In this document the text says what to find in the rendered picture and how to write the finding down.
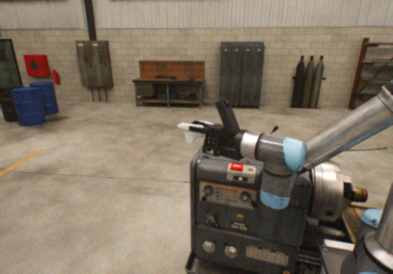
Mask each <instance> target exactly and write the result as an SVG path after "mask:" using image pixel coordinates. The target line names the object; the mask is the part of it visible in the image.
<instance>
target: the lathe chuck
mask: <svg viewBox="0 0 393 274"><path fill-rule="evenodd" d="M321 167H322V176H323V191H322V202H321V205H320V210H319V213H318V215H317V216H316V218H319V219H323V220H329V221H335V220H336V219H337V218H338V216H339V214H340V212H341V209H342V204H343V180H341V179H340V180H337V179H336V175H335V173H336V172H339V173H342V171H341V168H340V166H339V164H338V163H337V162H336V161H331V160H330V162H327V161H325V162H324V163H322V164H321ZM327 211H331V212H332V213H333V214H332V215H326V214H325V212H327Z"/></svg>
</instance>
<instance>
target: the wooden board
mask: <svg viewBox="0 0 393 274"><path fill-rule="evenodd" d="M351 208H352V209H351ZM355 209H356V210H355ZM369 209H381V210H383V208H375V207H370V206H367V205H360V204H354V203H351V205H347V211H346V210H342V211H344V212H342V218H340V219H339V220H340V223H341V225H342V227H343V230H344V233H345V234H346V237H347V240H348V242H349V243H350V244H355V240H356V236H357V234H358V233H355V232H358V230H359V228H360V224H361V217H362V214H364V212H365V211H366V210H369ZM354 211H356V212H354ZM349 214H350V215H349ZM344 215H345V216H346V217H344ZM353 216H354V217H353ZM345 218H346V219H345ZM348 218H349V219H348ZM357 218H358V219H357ZM351 220H352V221H351ZM347 221H348V222H347ZM349 221H350V222H349ZM356 221H357V222H356ZM354 228H356V229H354ZM353 235H354V236H355V237H354V236H353Z"/></svg>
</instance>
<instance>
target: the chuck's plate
mask: <svg viewBox="0 0 393 274"><path fill-rule="evenodd" d="M311 172H312V196H311V201H310V203H309V207H308V213H307V217H313V218H315V217H316V216H317V215H318V213H319V210H320V205H321V202H322V191H323V176H322V167H321V165H318V166H316V167H314V168H313V169H311Z"/></svg>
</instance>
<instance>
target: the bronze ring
mask: <svg viewBox="0 0 393 274"><path fill-rule="evenodd" d="M354 189H355V192H354V193H353V194H352V193H345V192H343V197H344V198H348V199H351V202H356V203H359V202H360V203H365V202H366V201H367V198H368V193H367V190H366V189H364V188H361V187H359V186H354Z"/></svg>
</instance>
